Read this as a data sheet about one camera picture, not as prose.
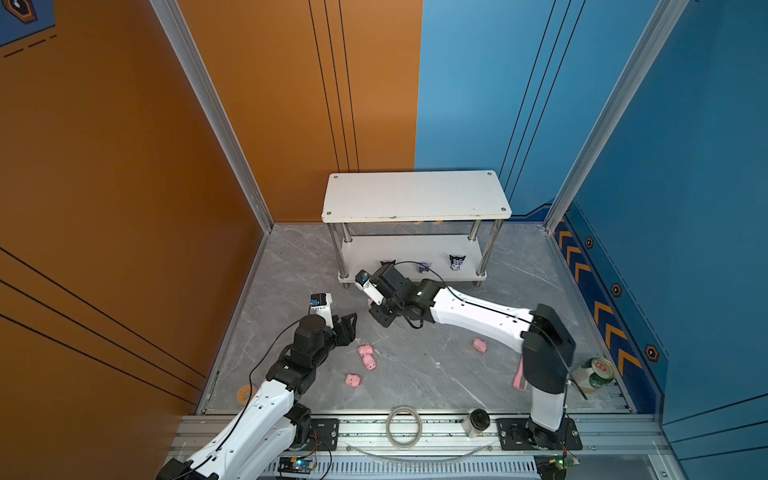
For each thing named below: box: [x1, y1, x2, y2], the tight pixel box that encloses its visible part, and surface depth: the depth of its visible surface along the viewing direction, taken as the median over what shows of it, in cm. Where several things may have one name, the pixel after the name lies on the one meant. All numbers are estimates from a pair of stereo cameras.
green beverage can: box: [581, 357, 616, 389], surface depth 75 cm
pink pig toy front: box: [345, 374, 361, 389], surface depth 82 cm
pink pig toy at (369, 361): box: [362, 354, 377, 371], surface depth 86 cm
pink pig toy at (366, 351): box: [357, 342, 375, 361], surface depth 87 cm
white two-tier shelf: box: [321, 170, 512, 288], surface depth 87 cm
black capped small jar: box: [461, 408, 490, 438], surface depth 70 cm
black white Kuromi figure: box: [449, 254, 466, 271], surface depth 97 cm
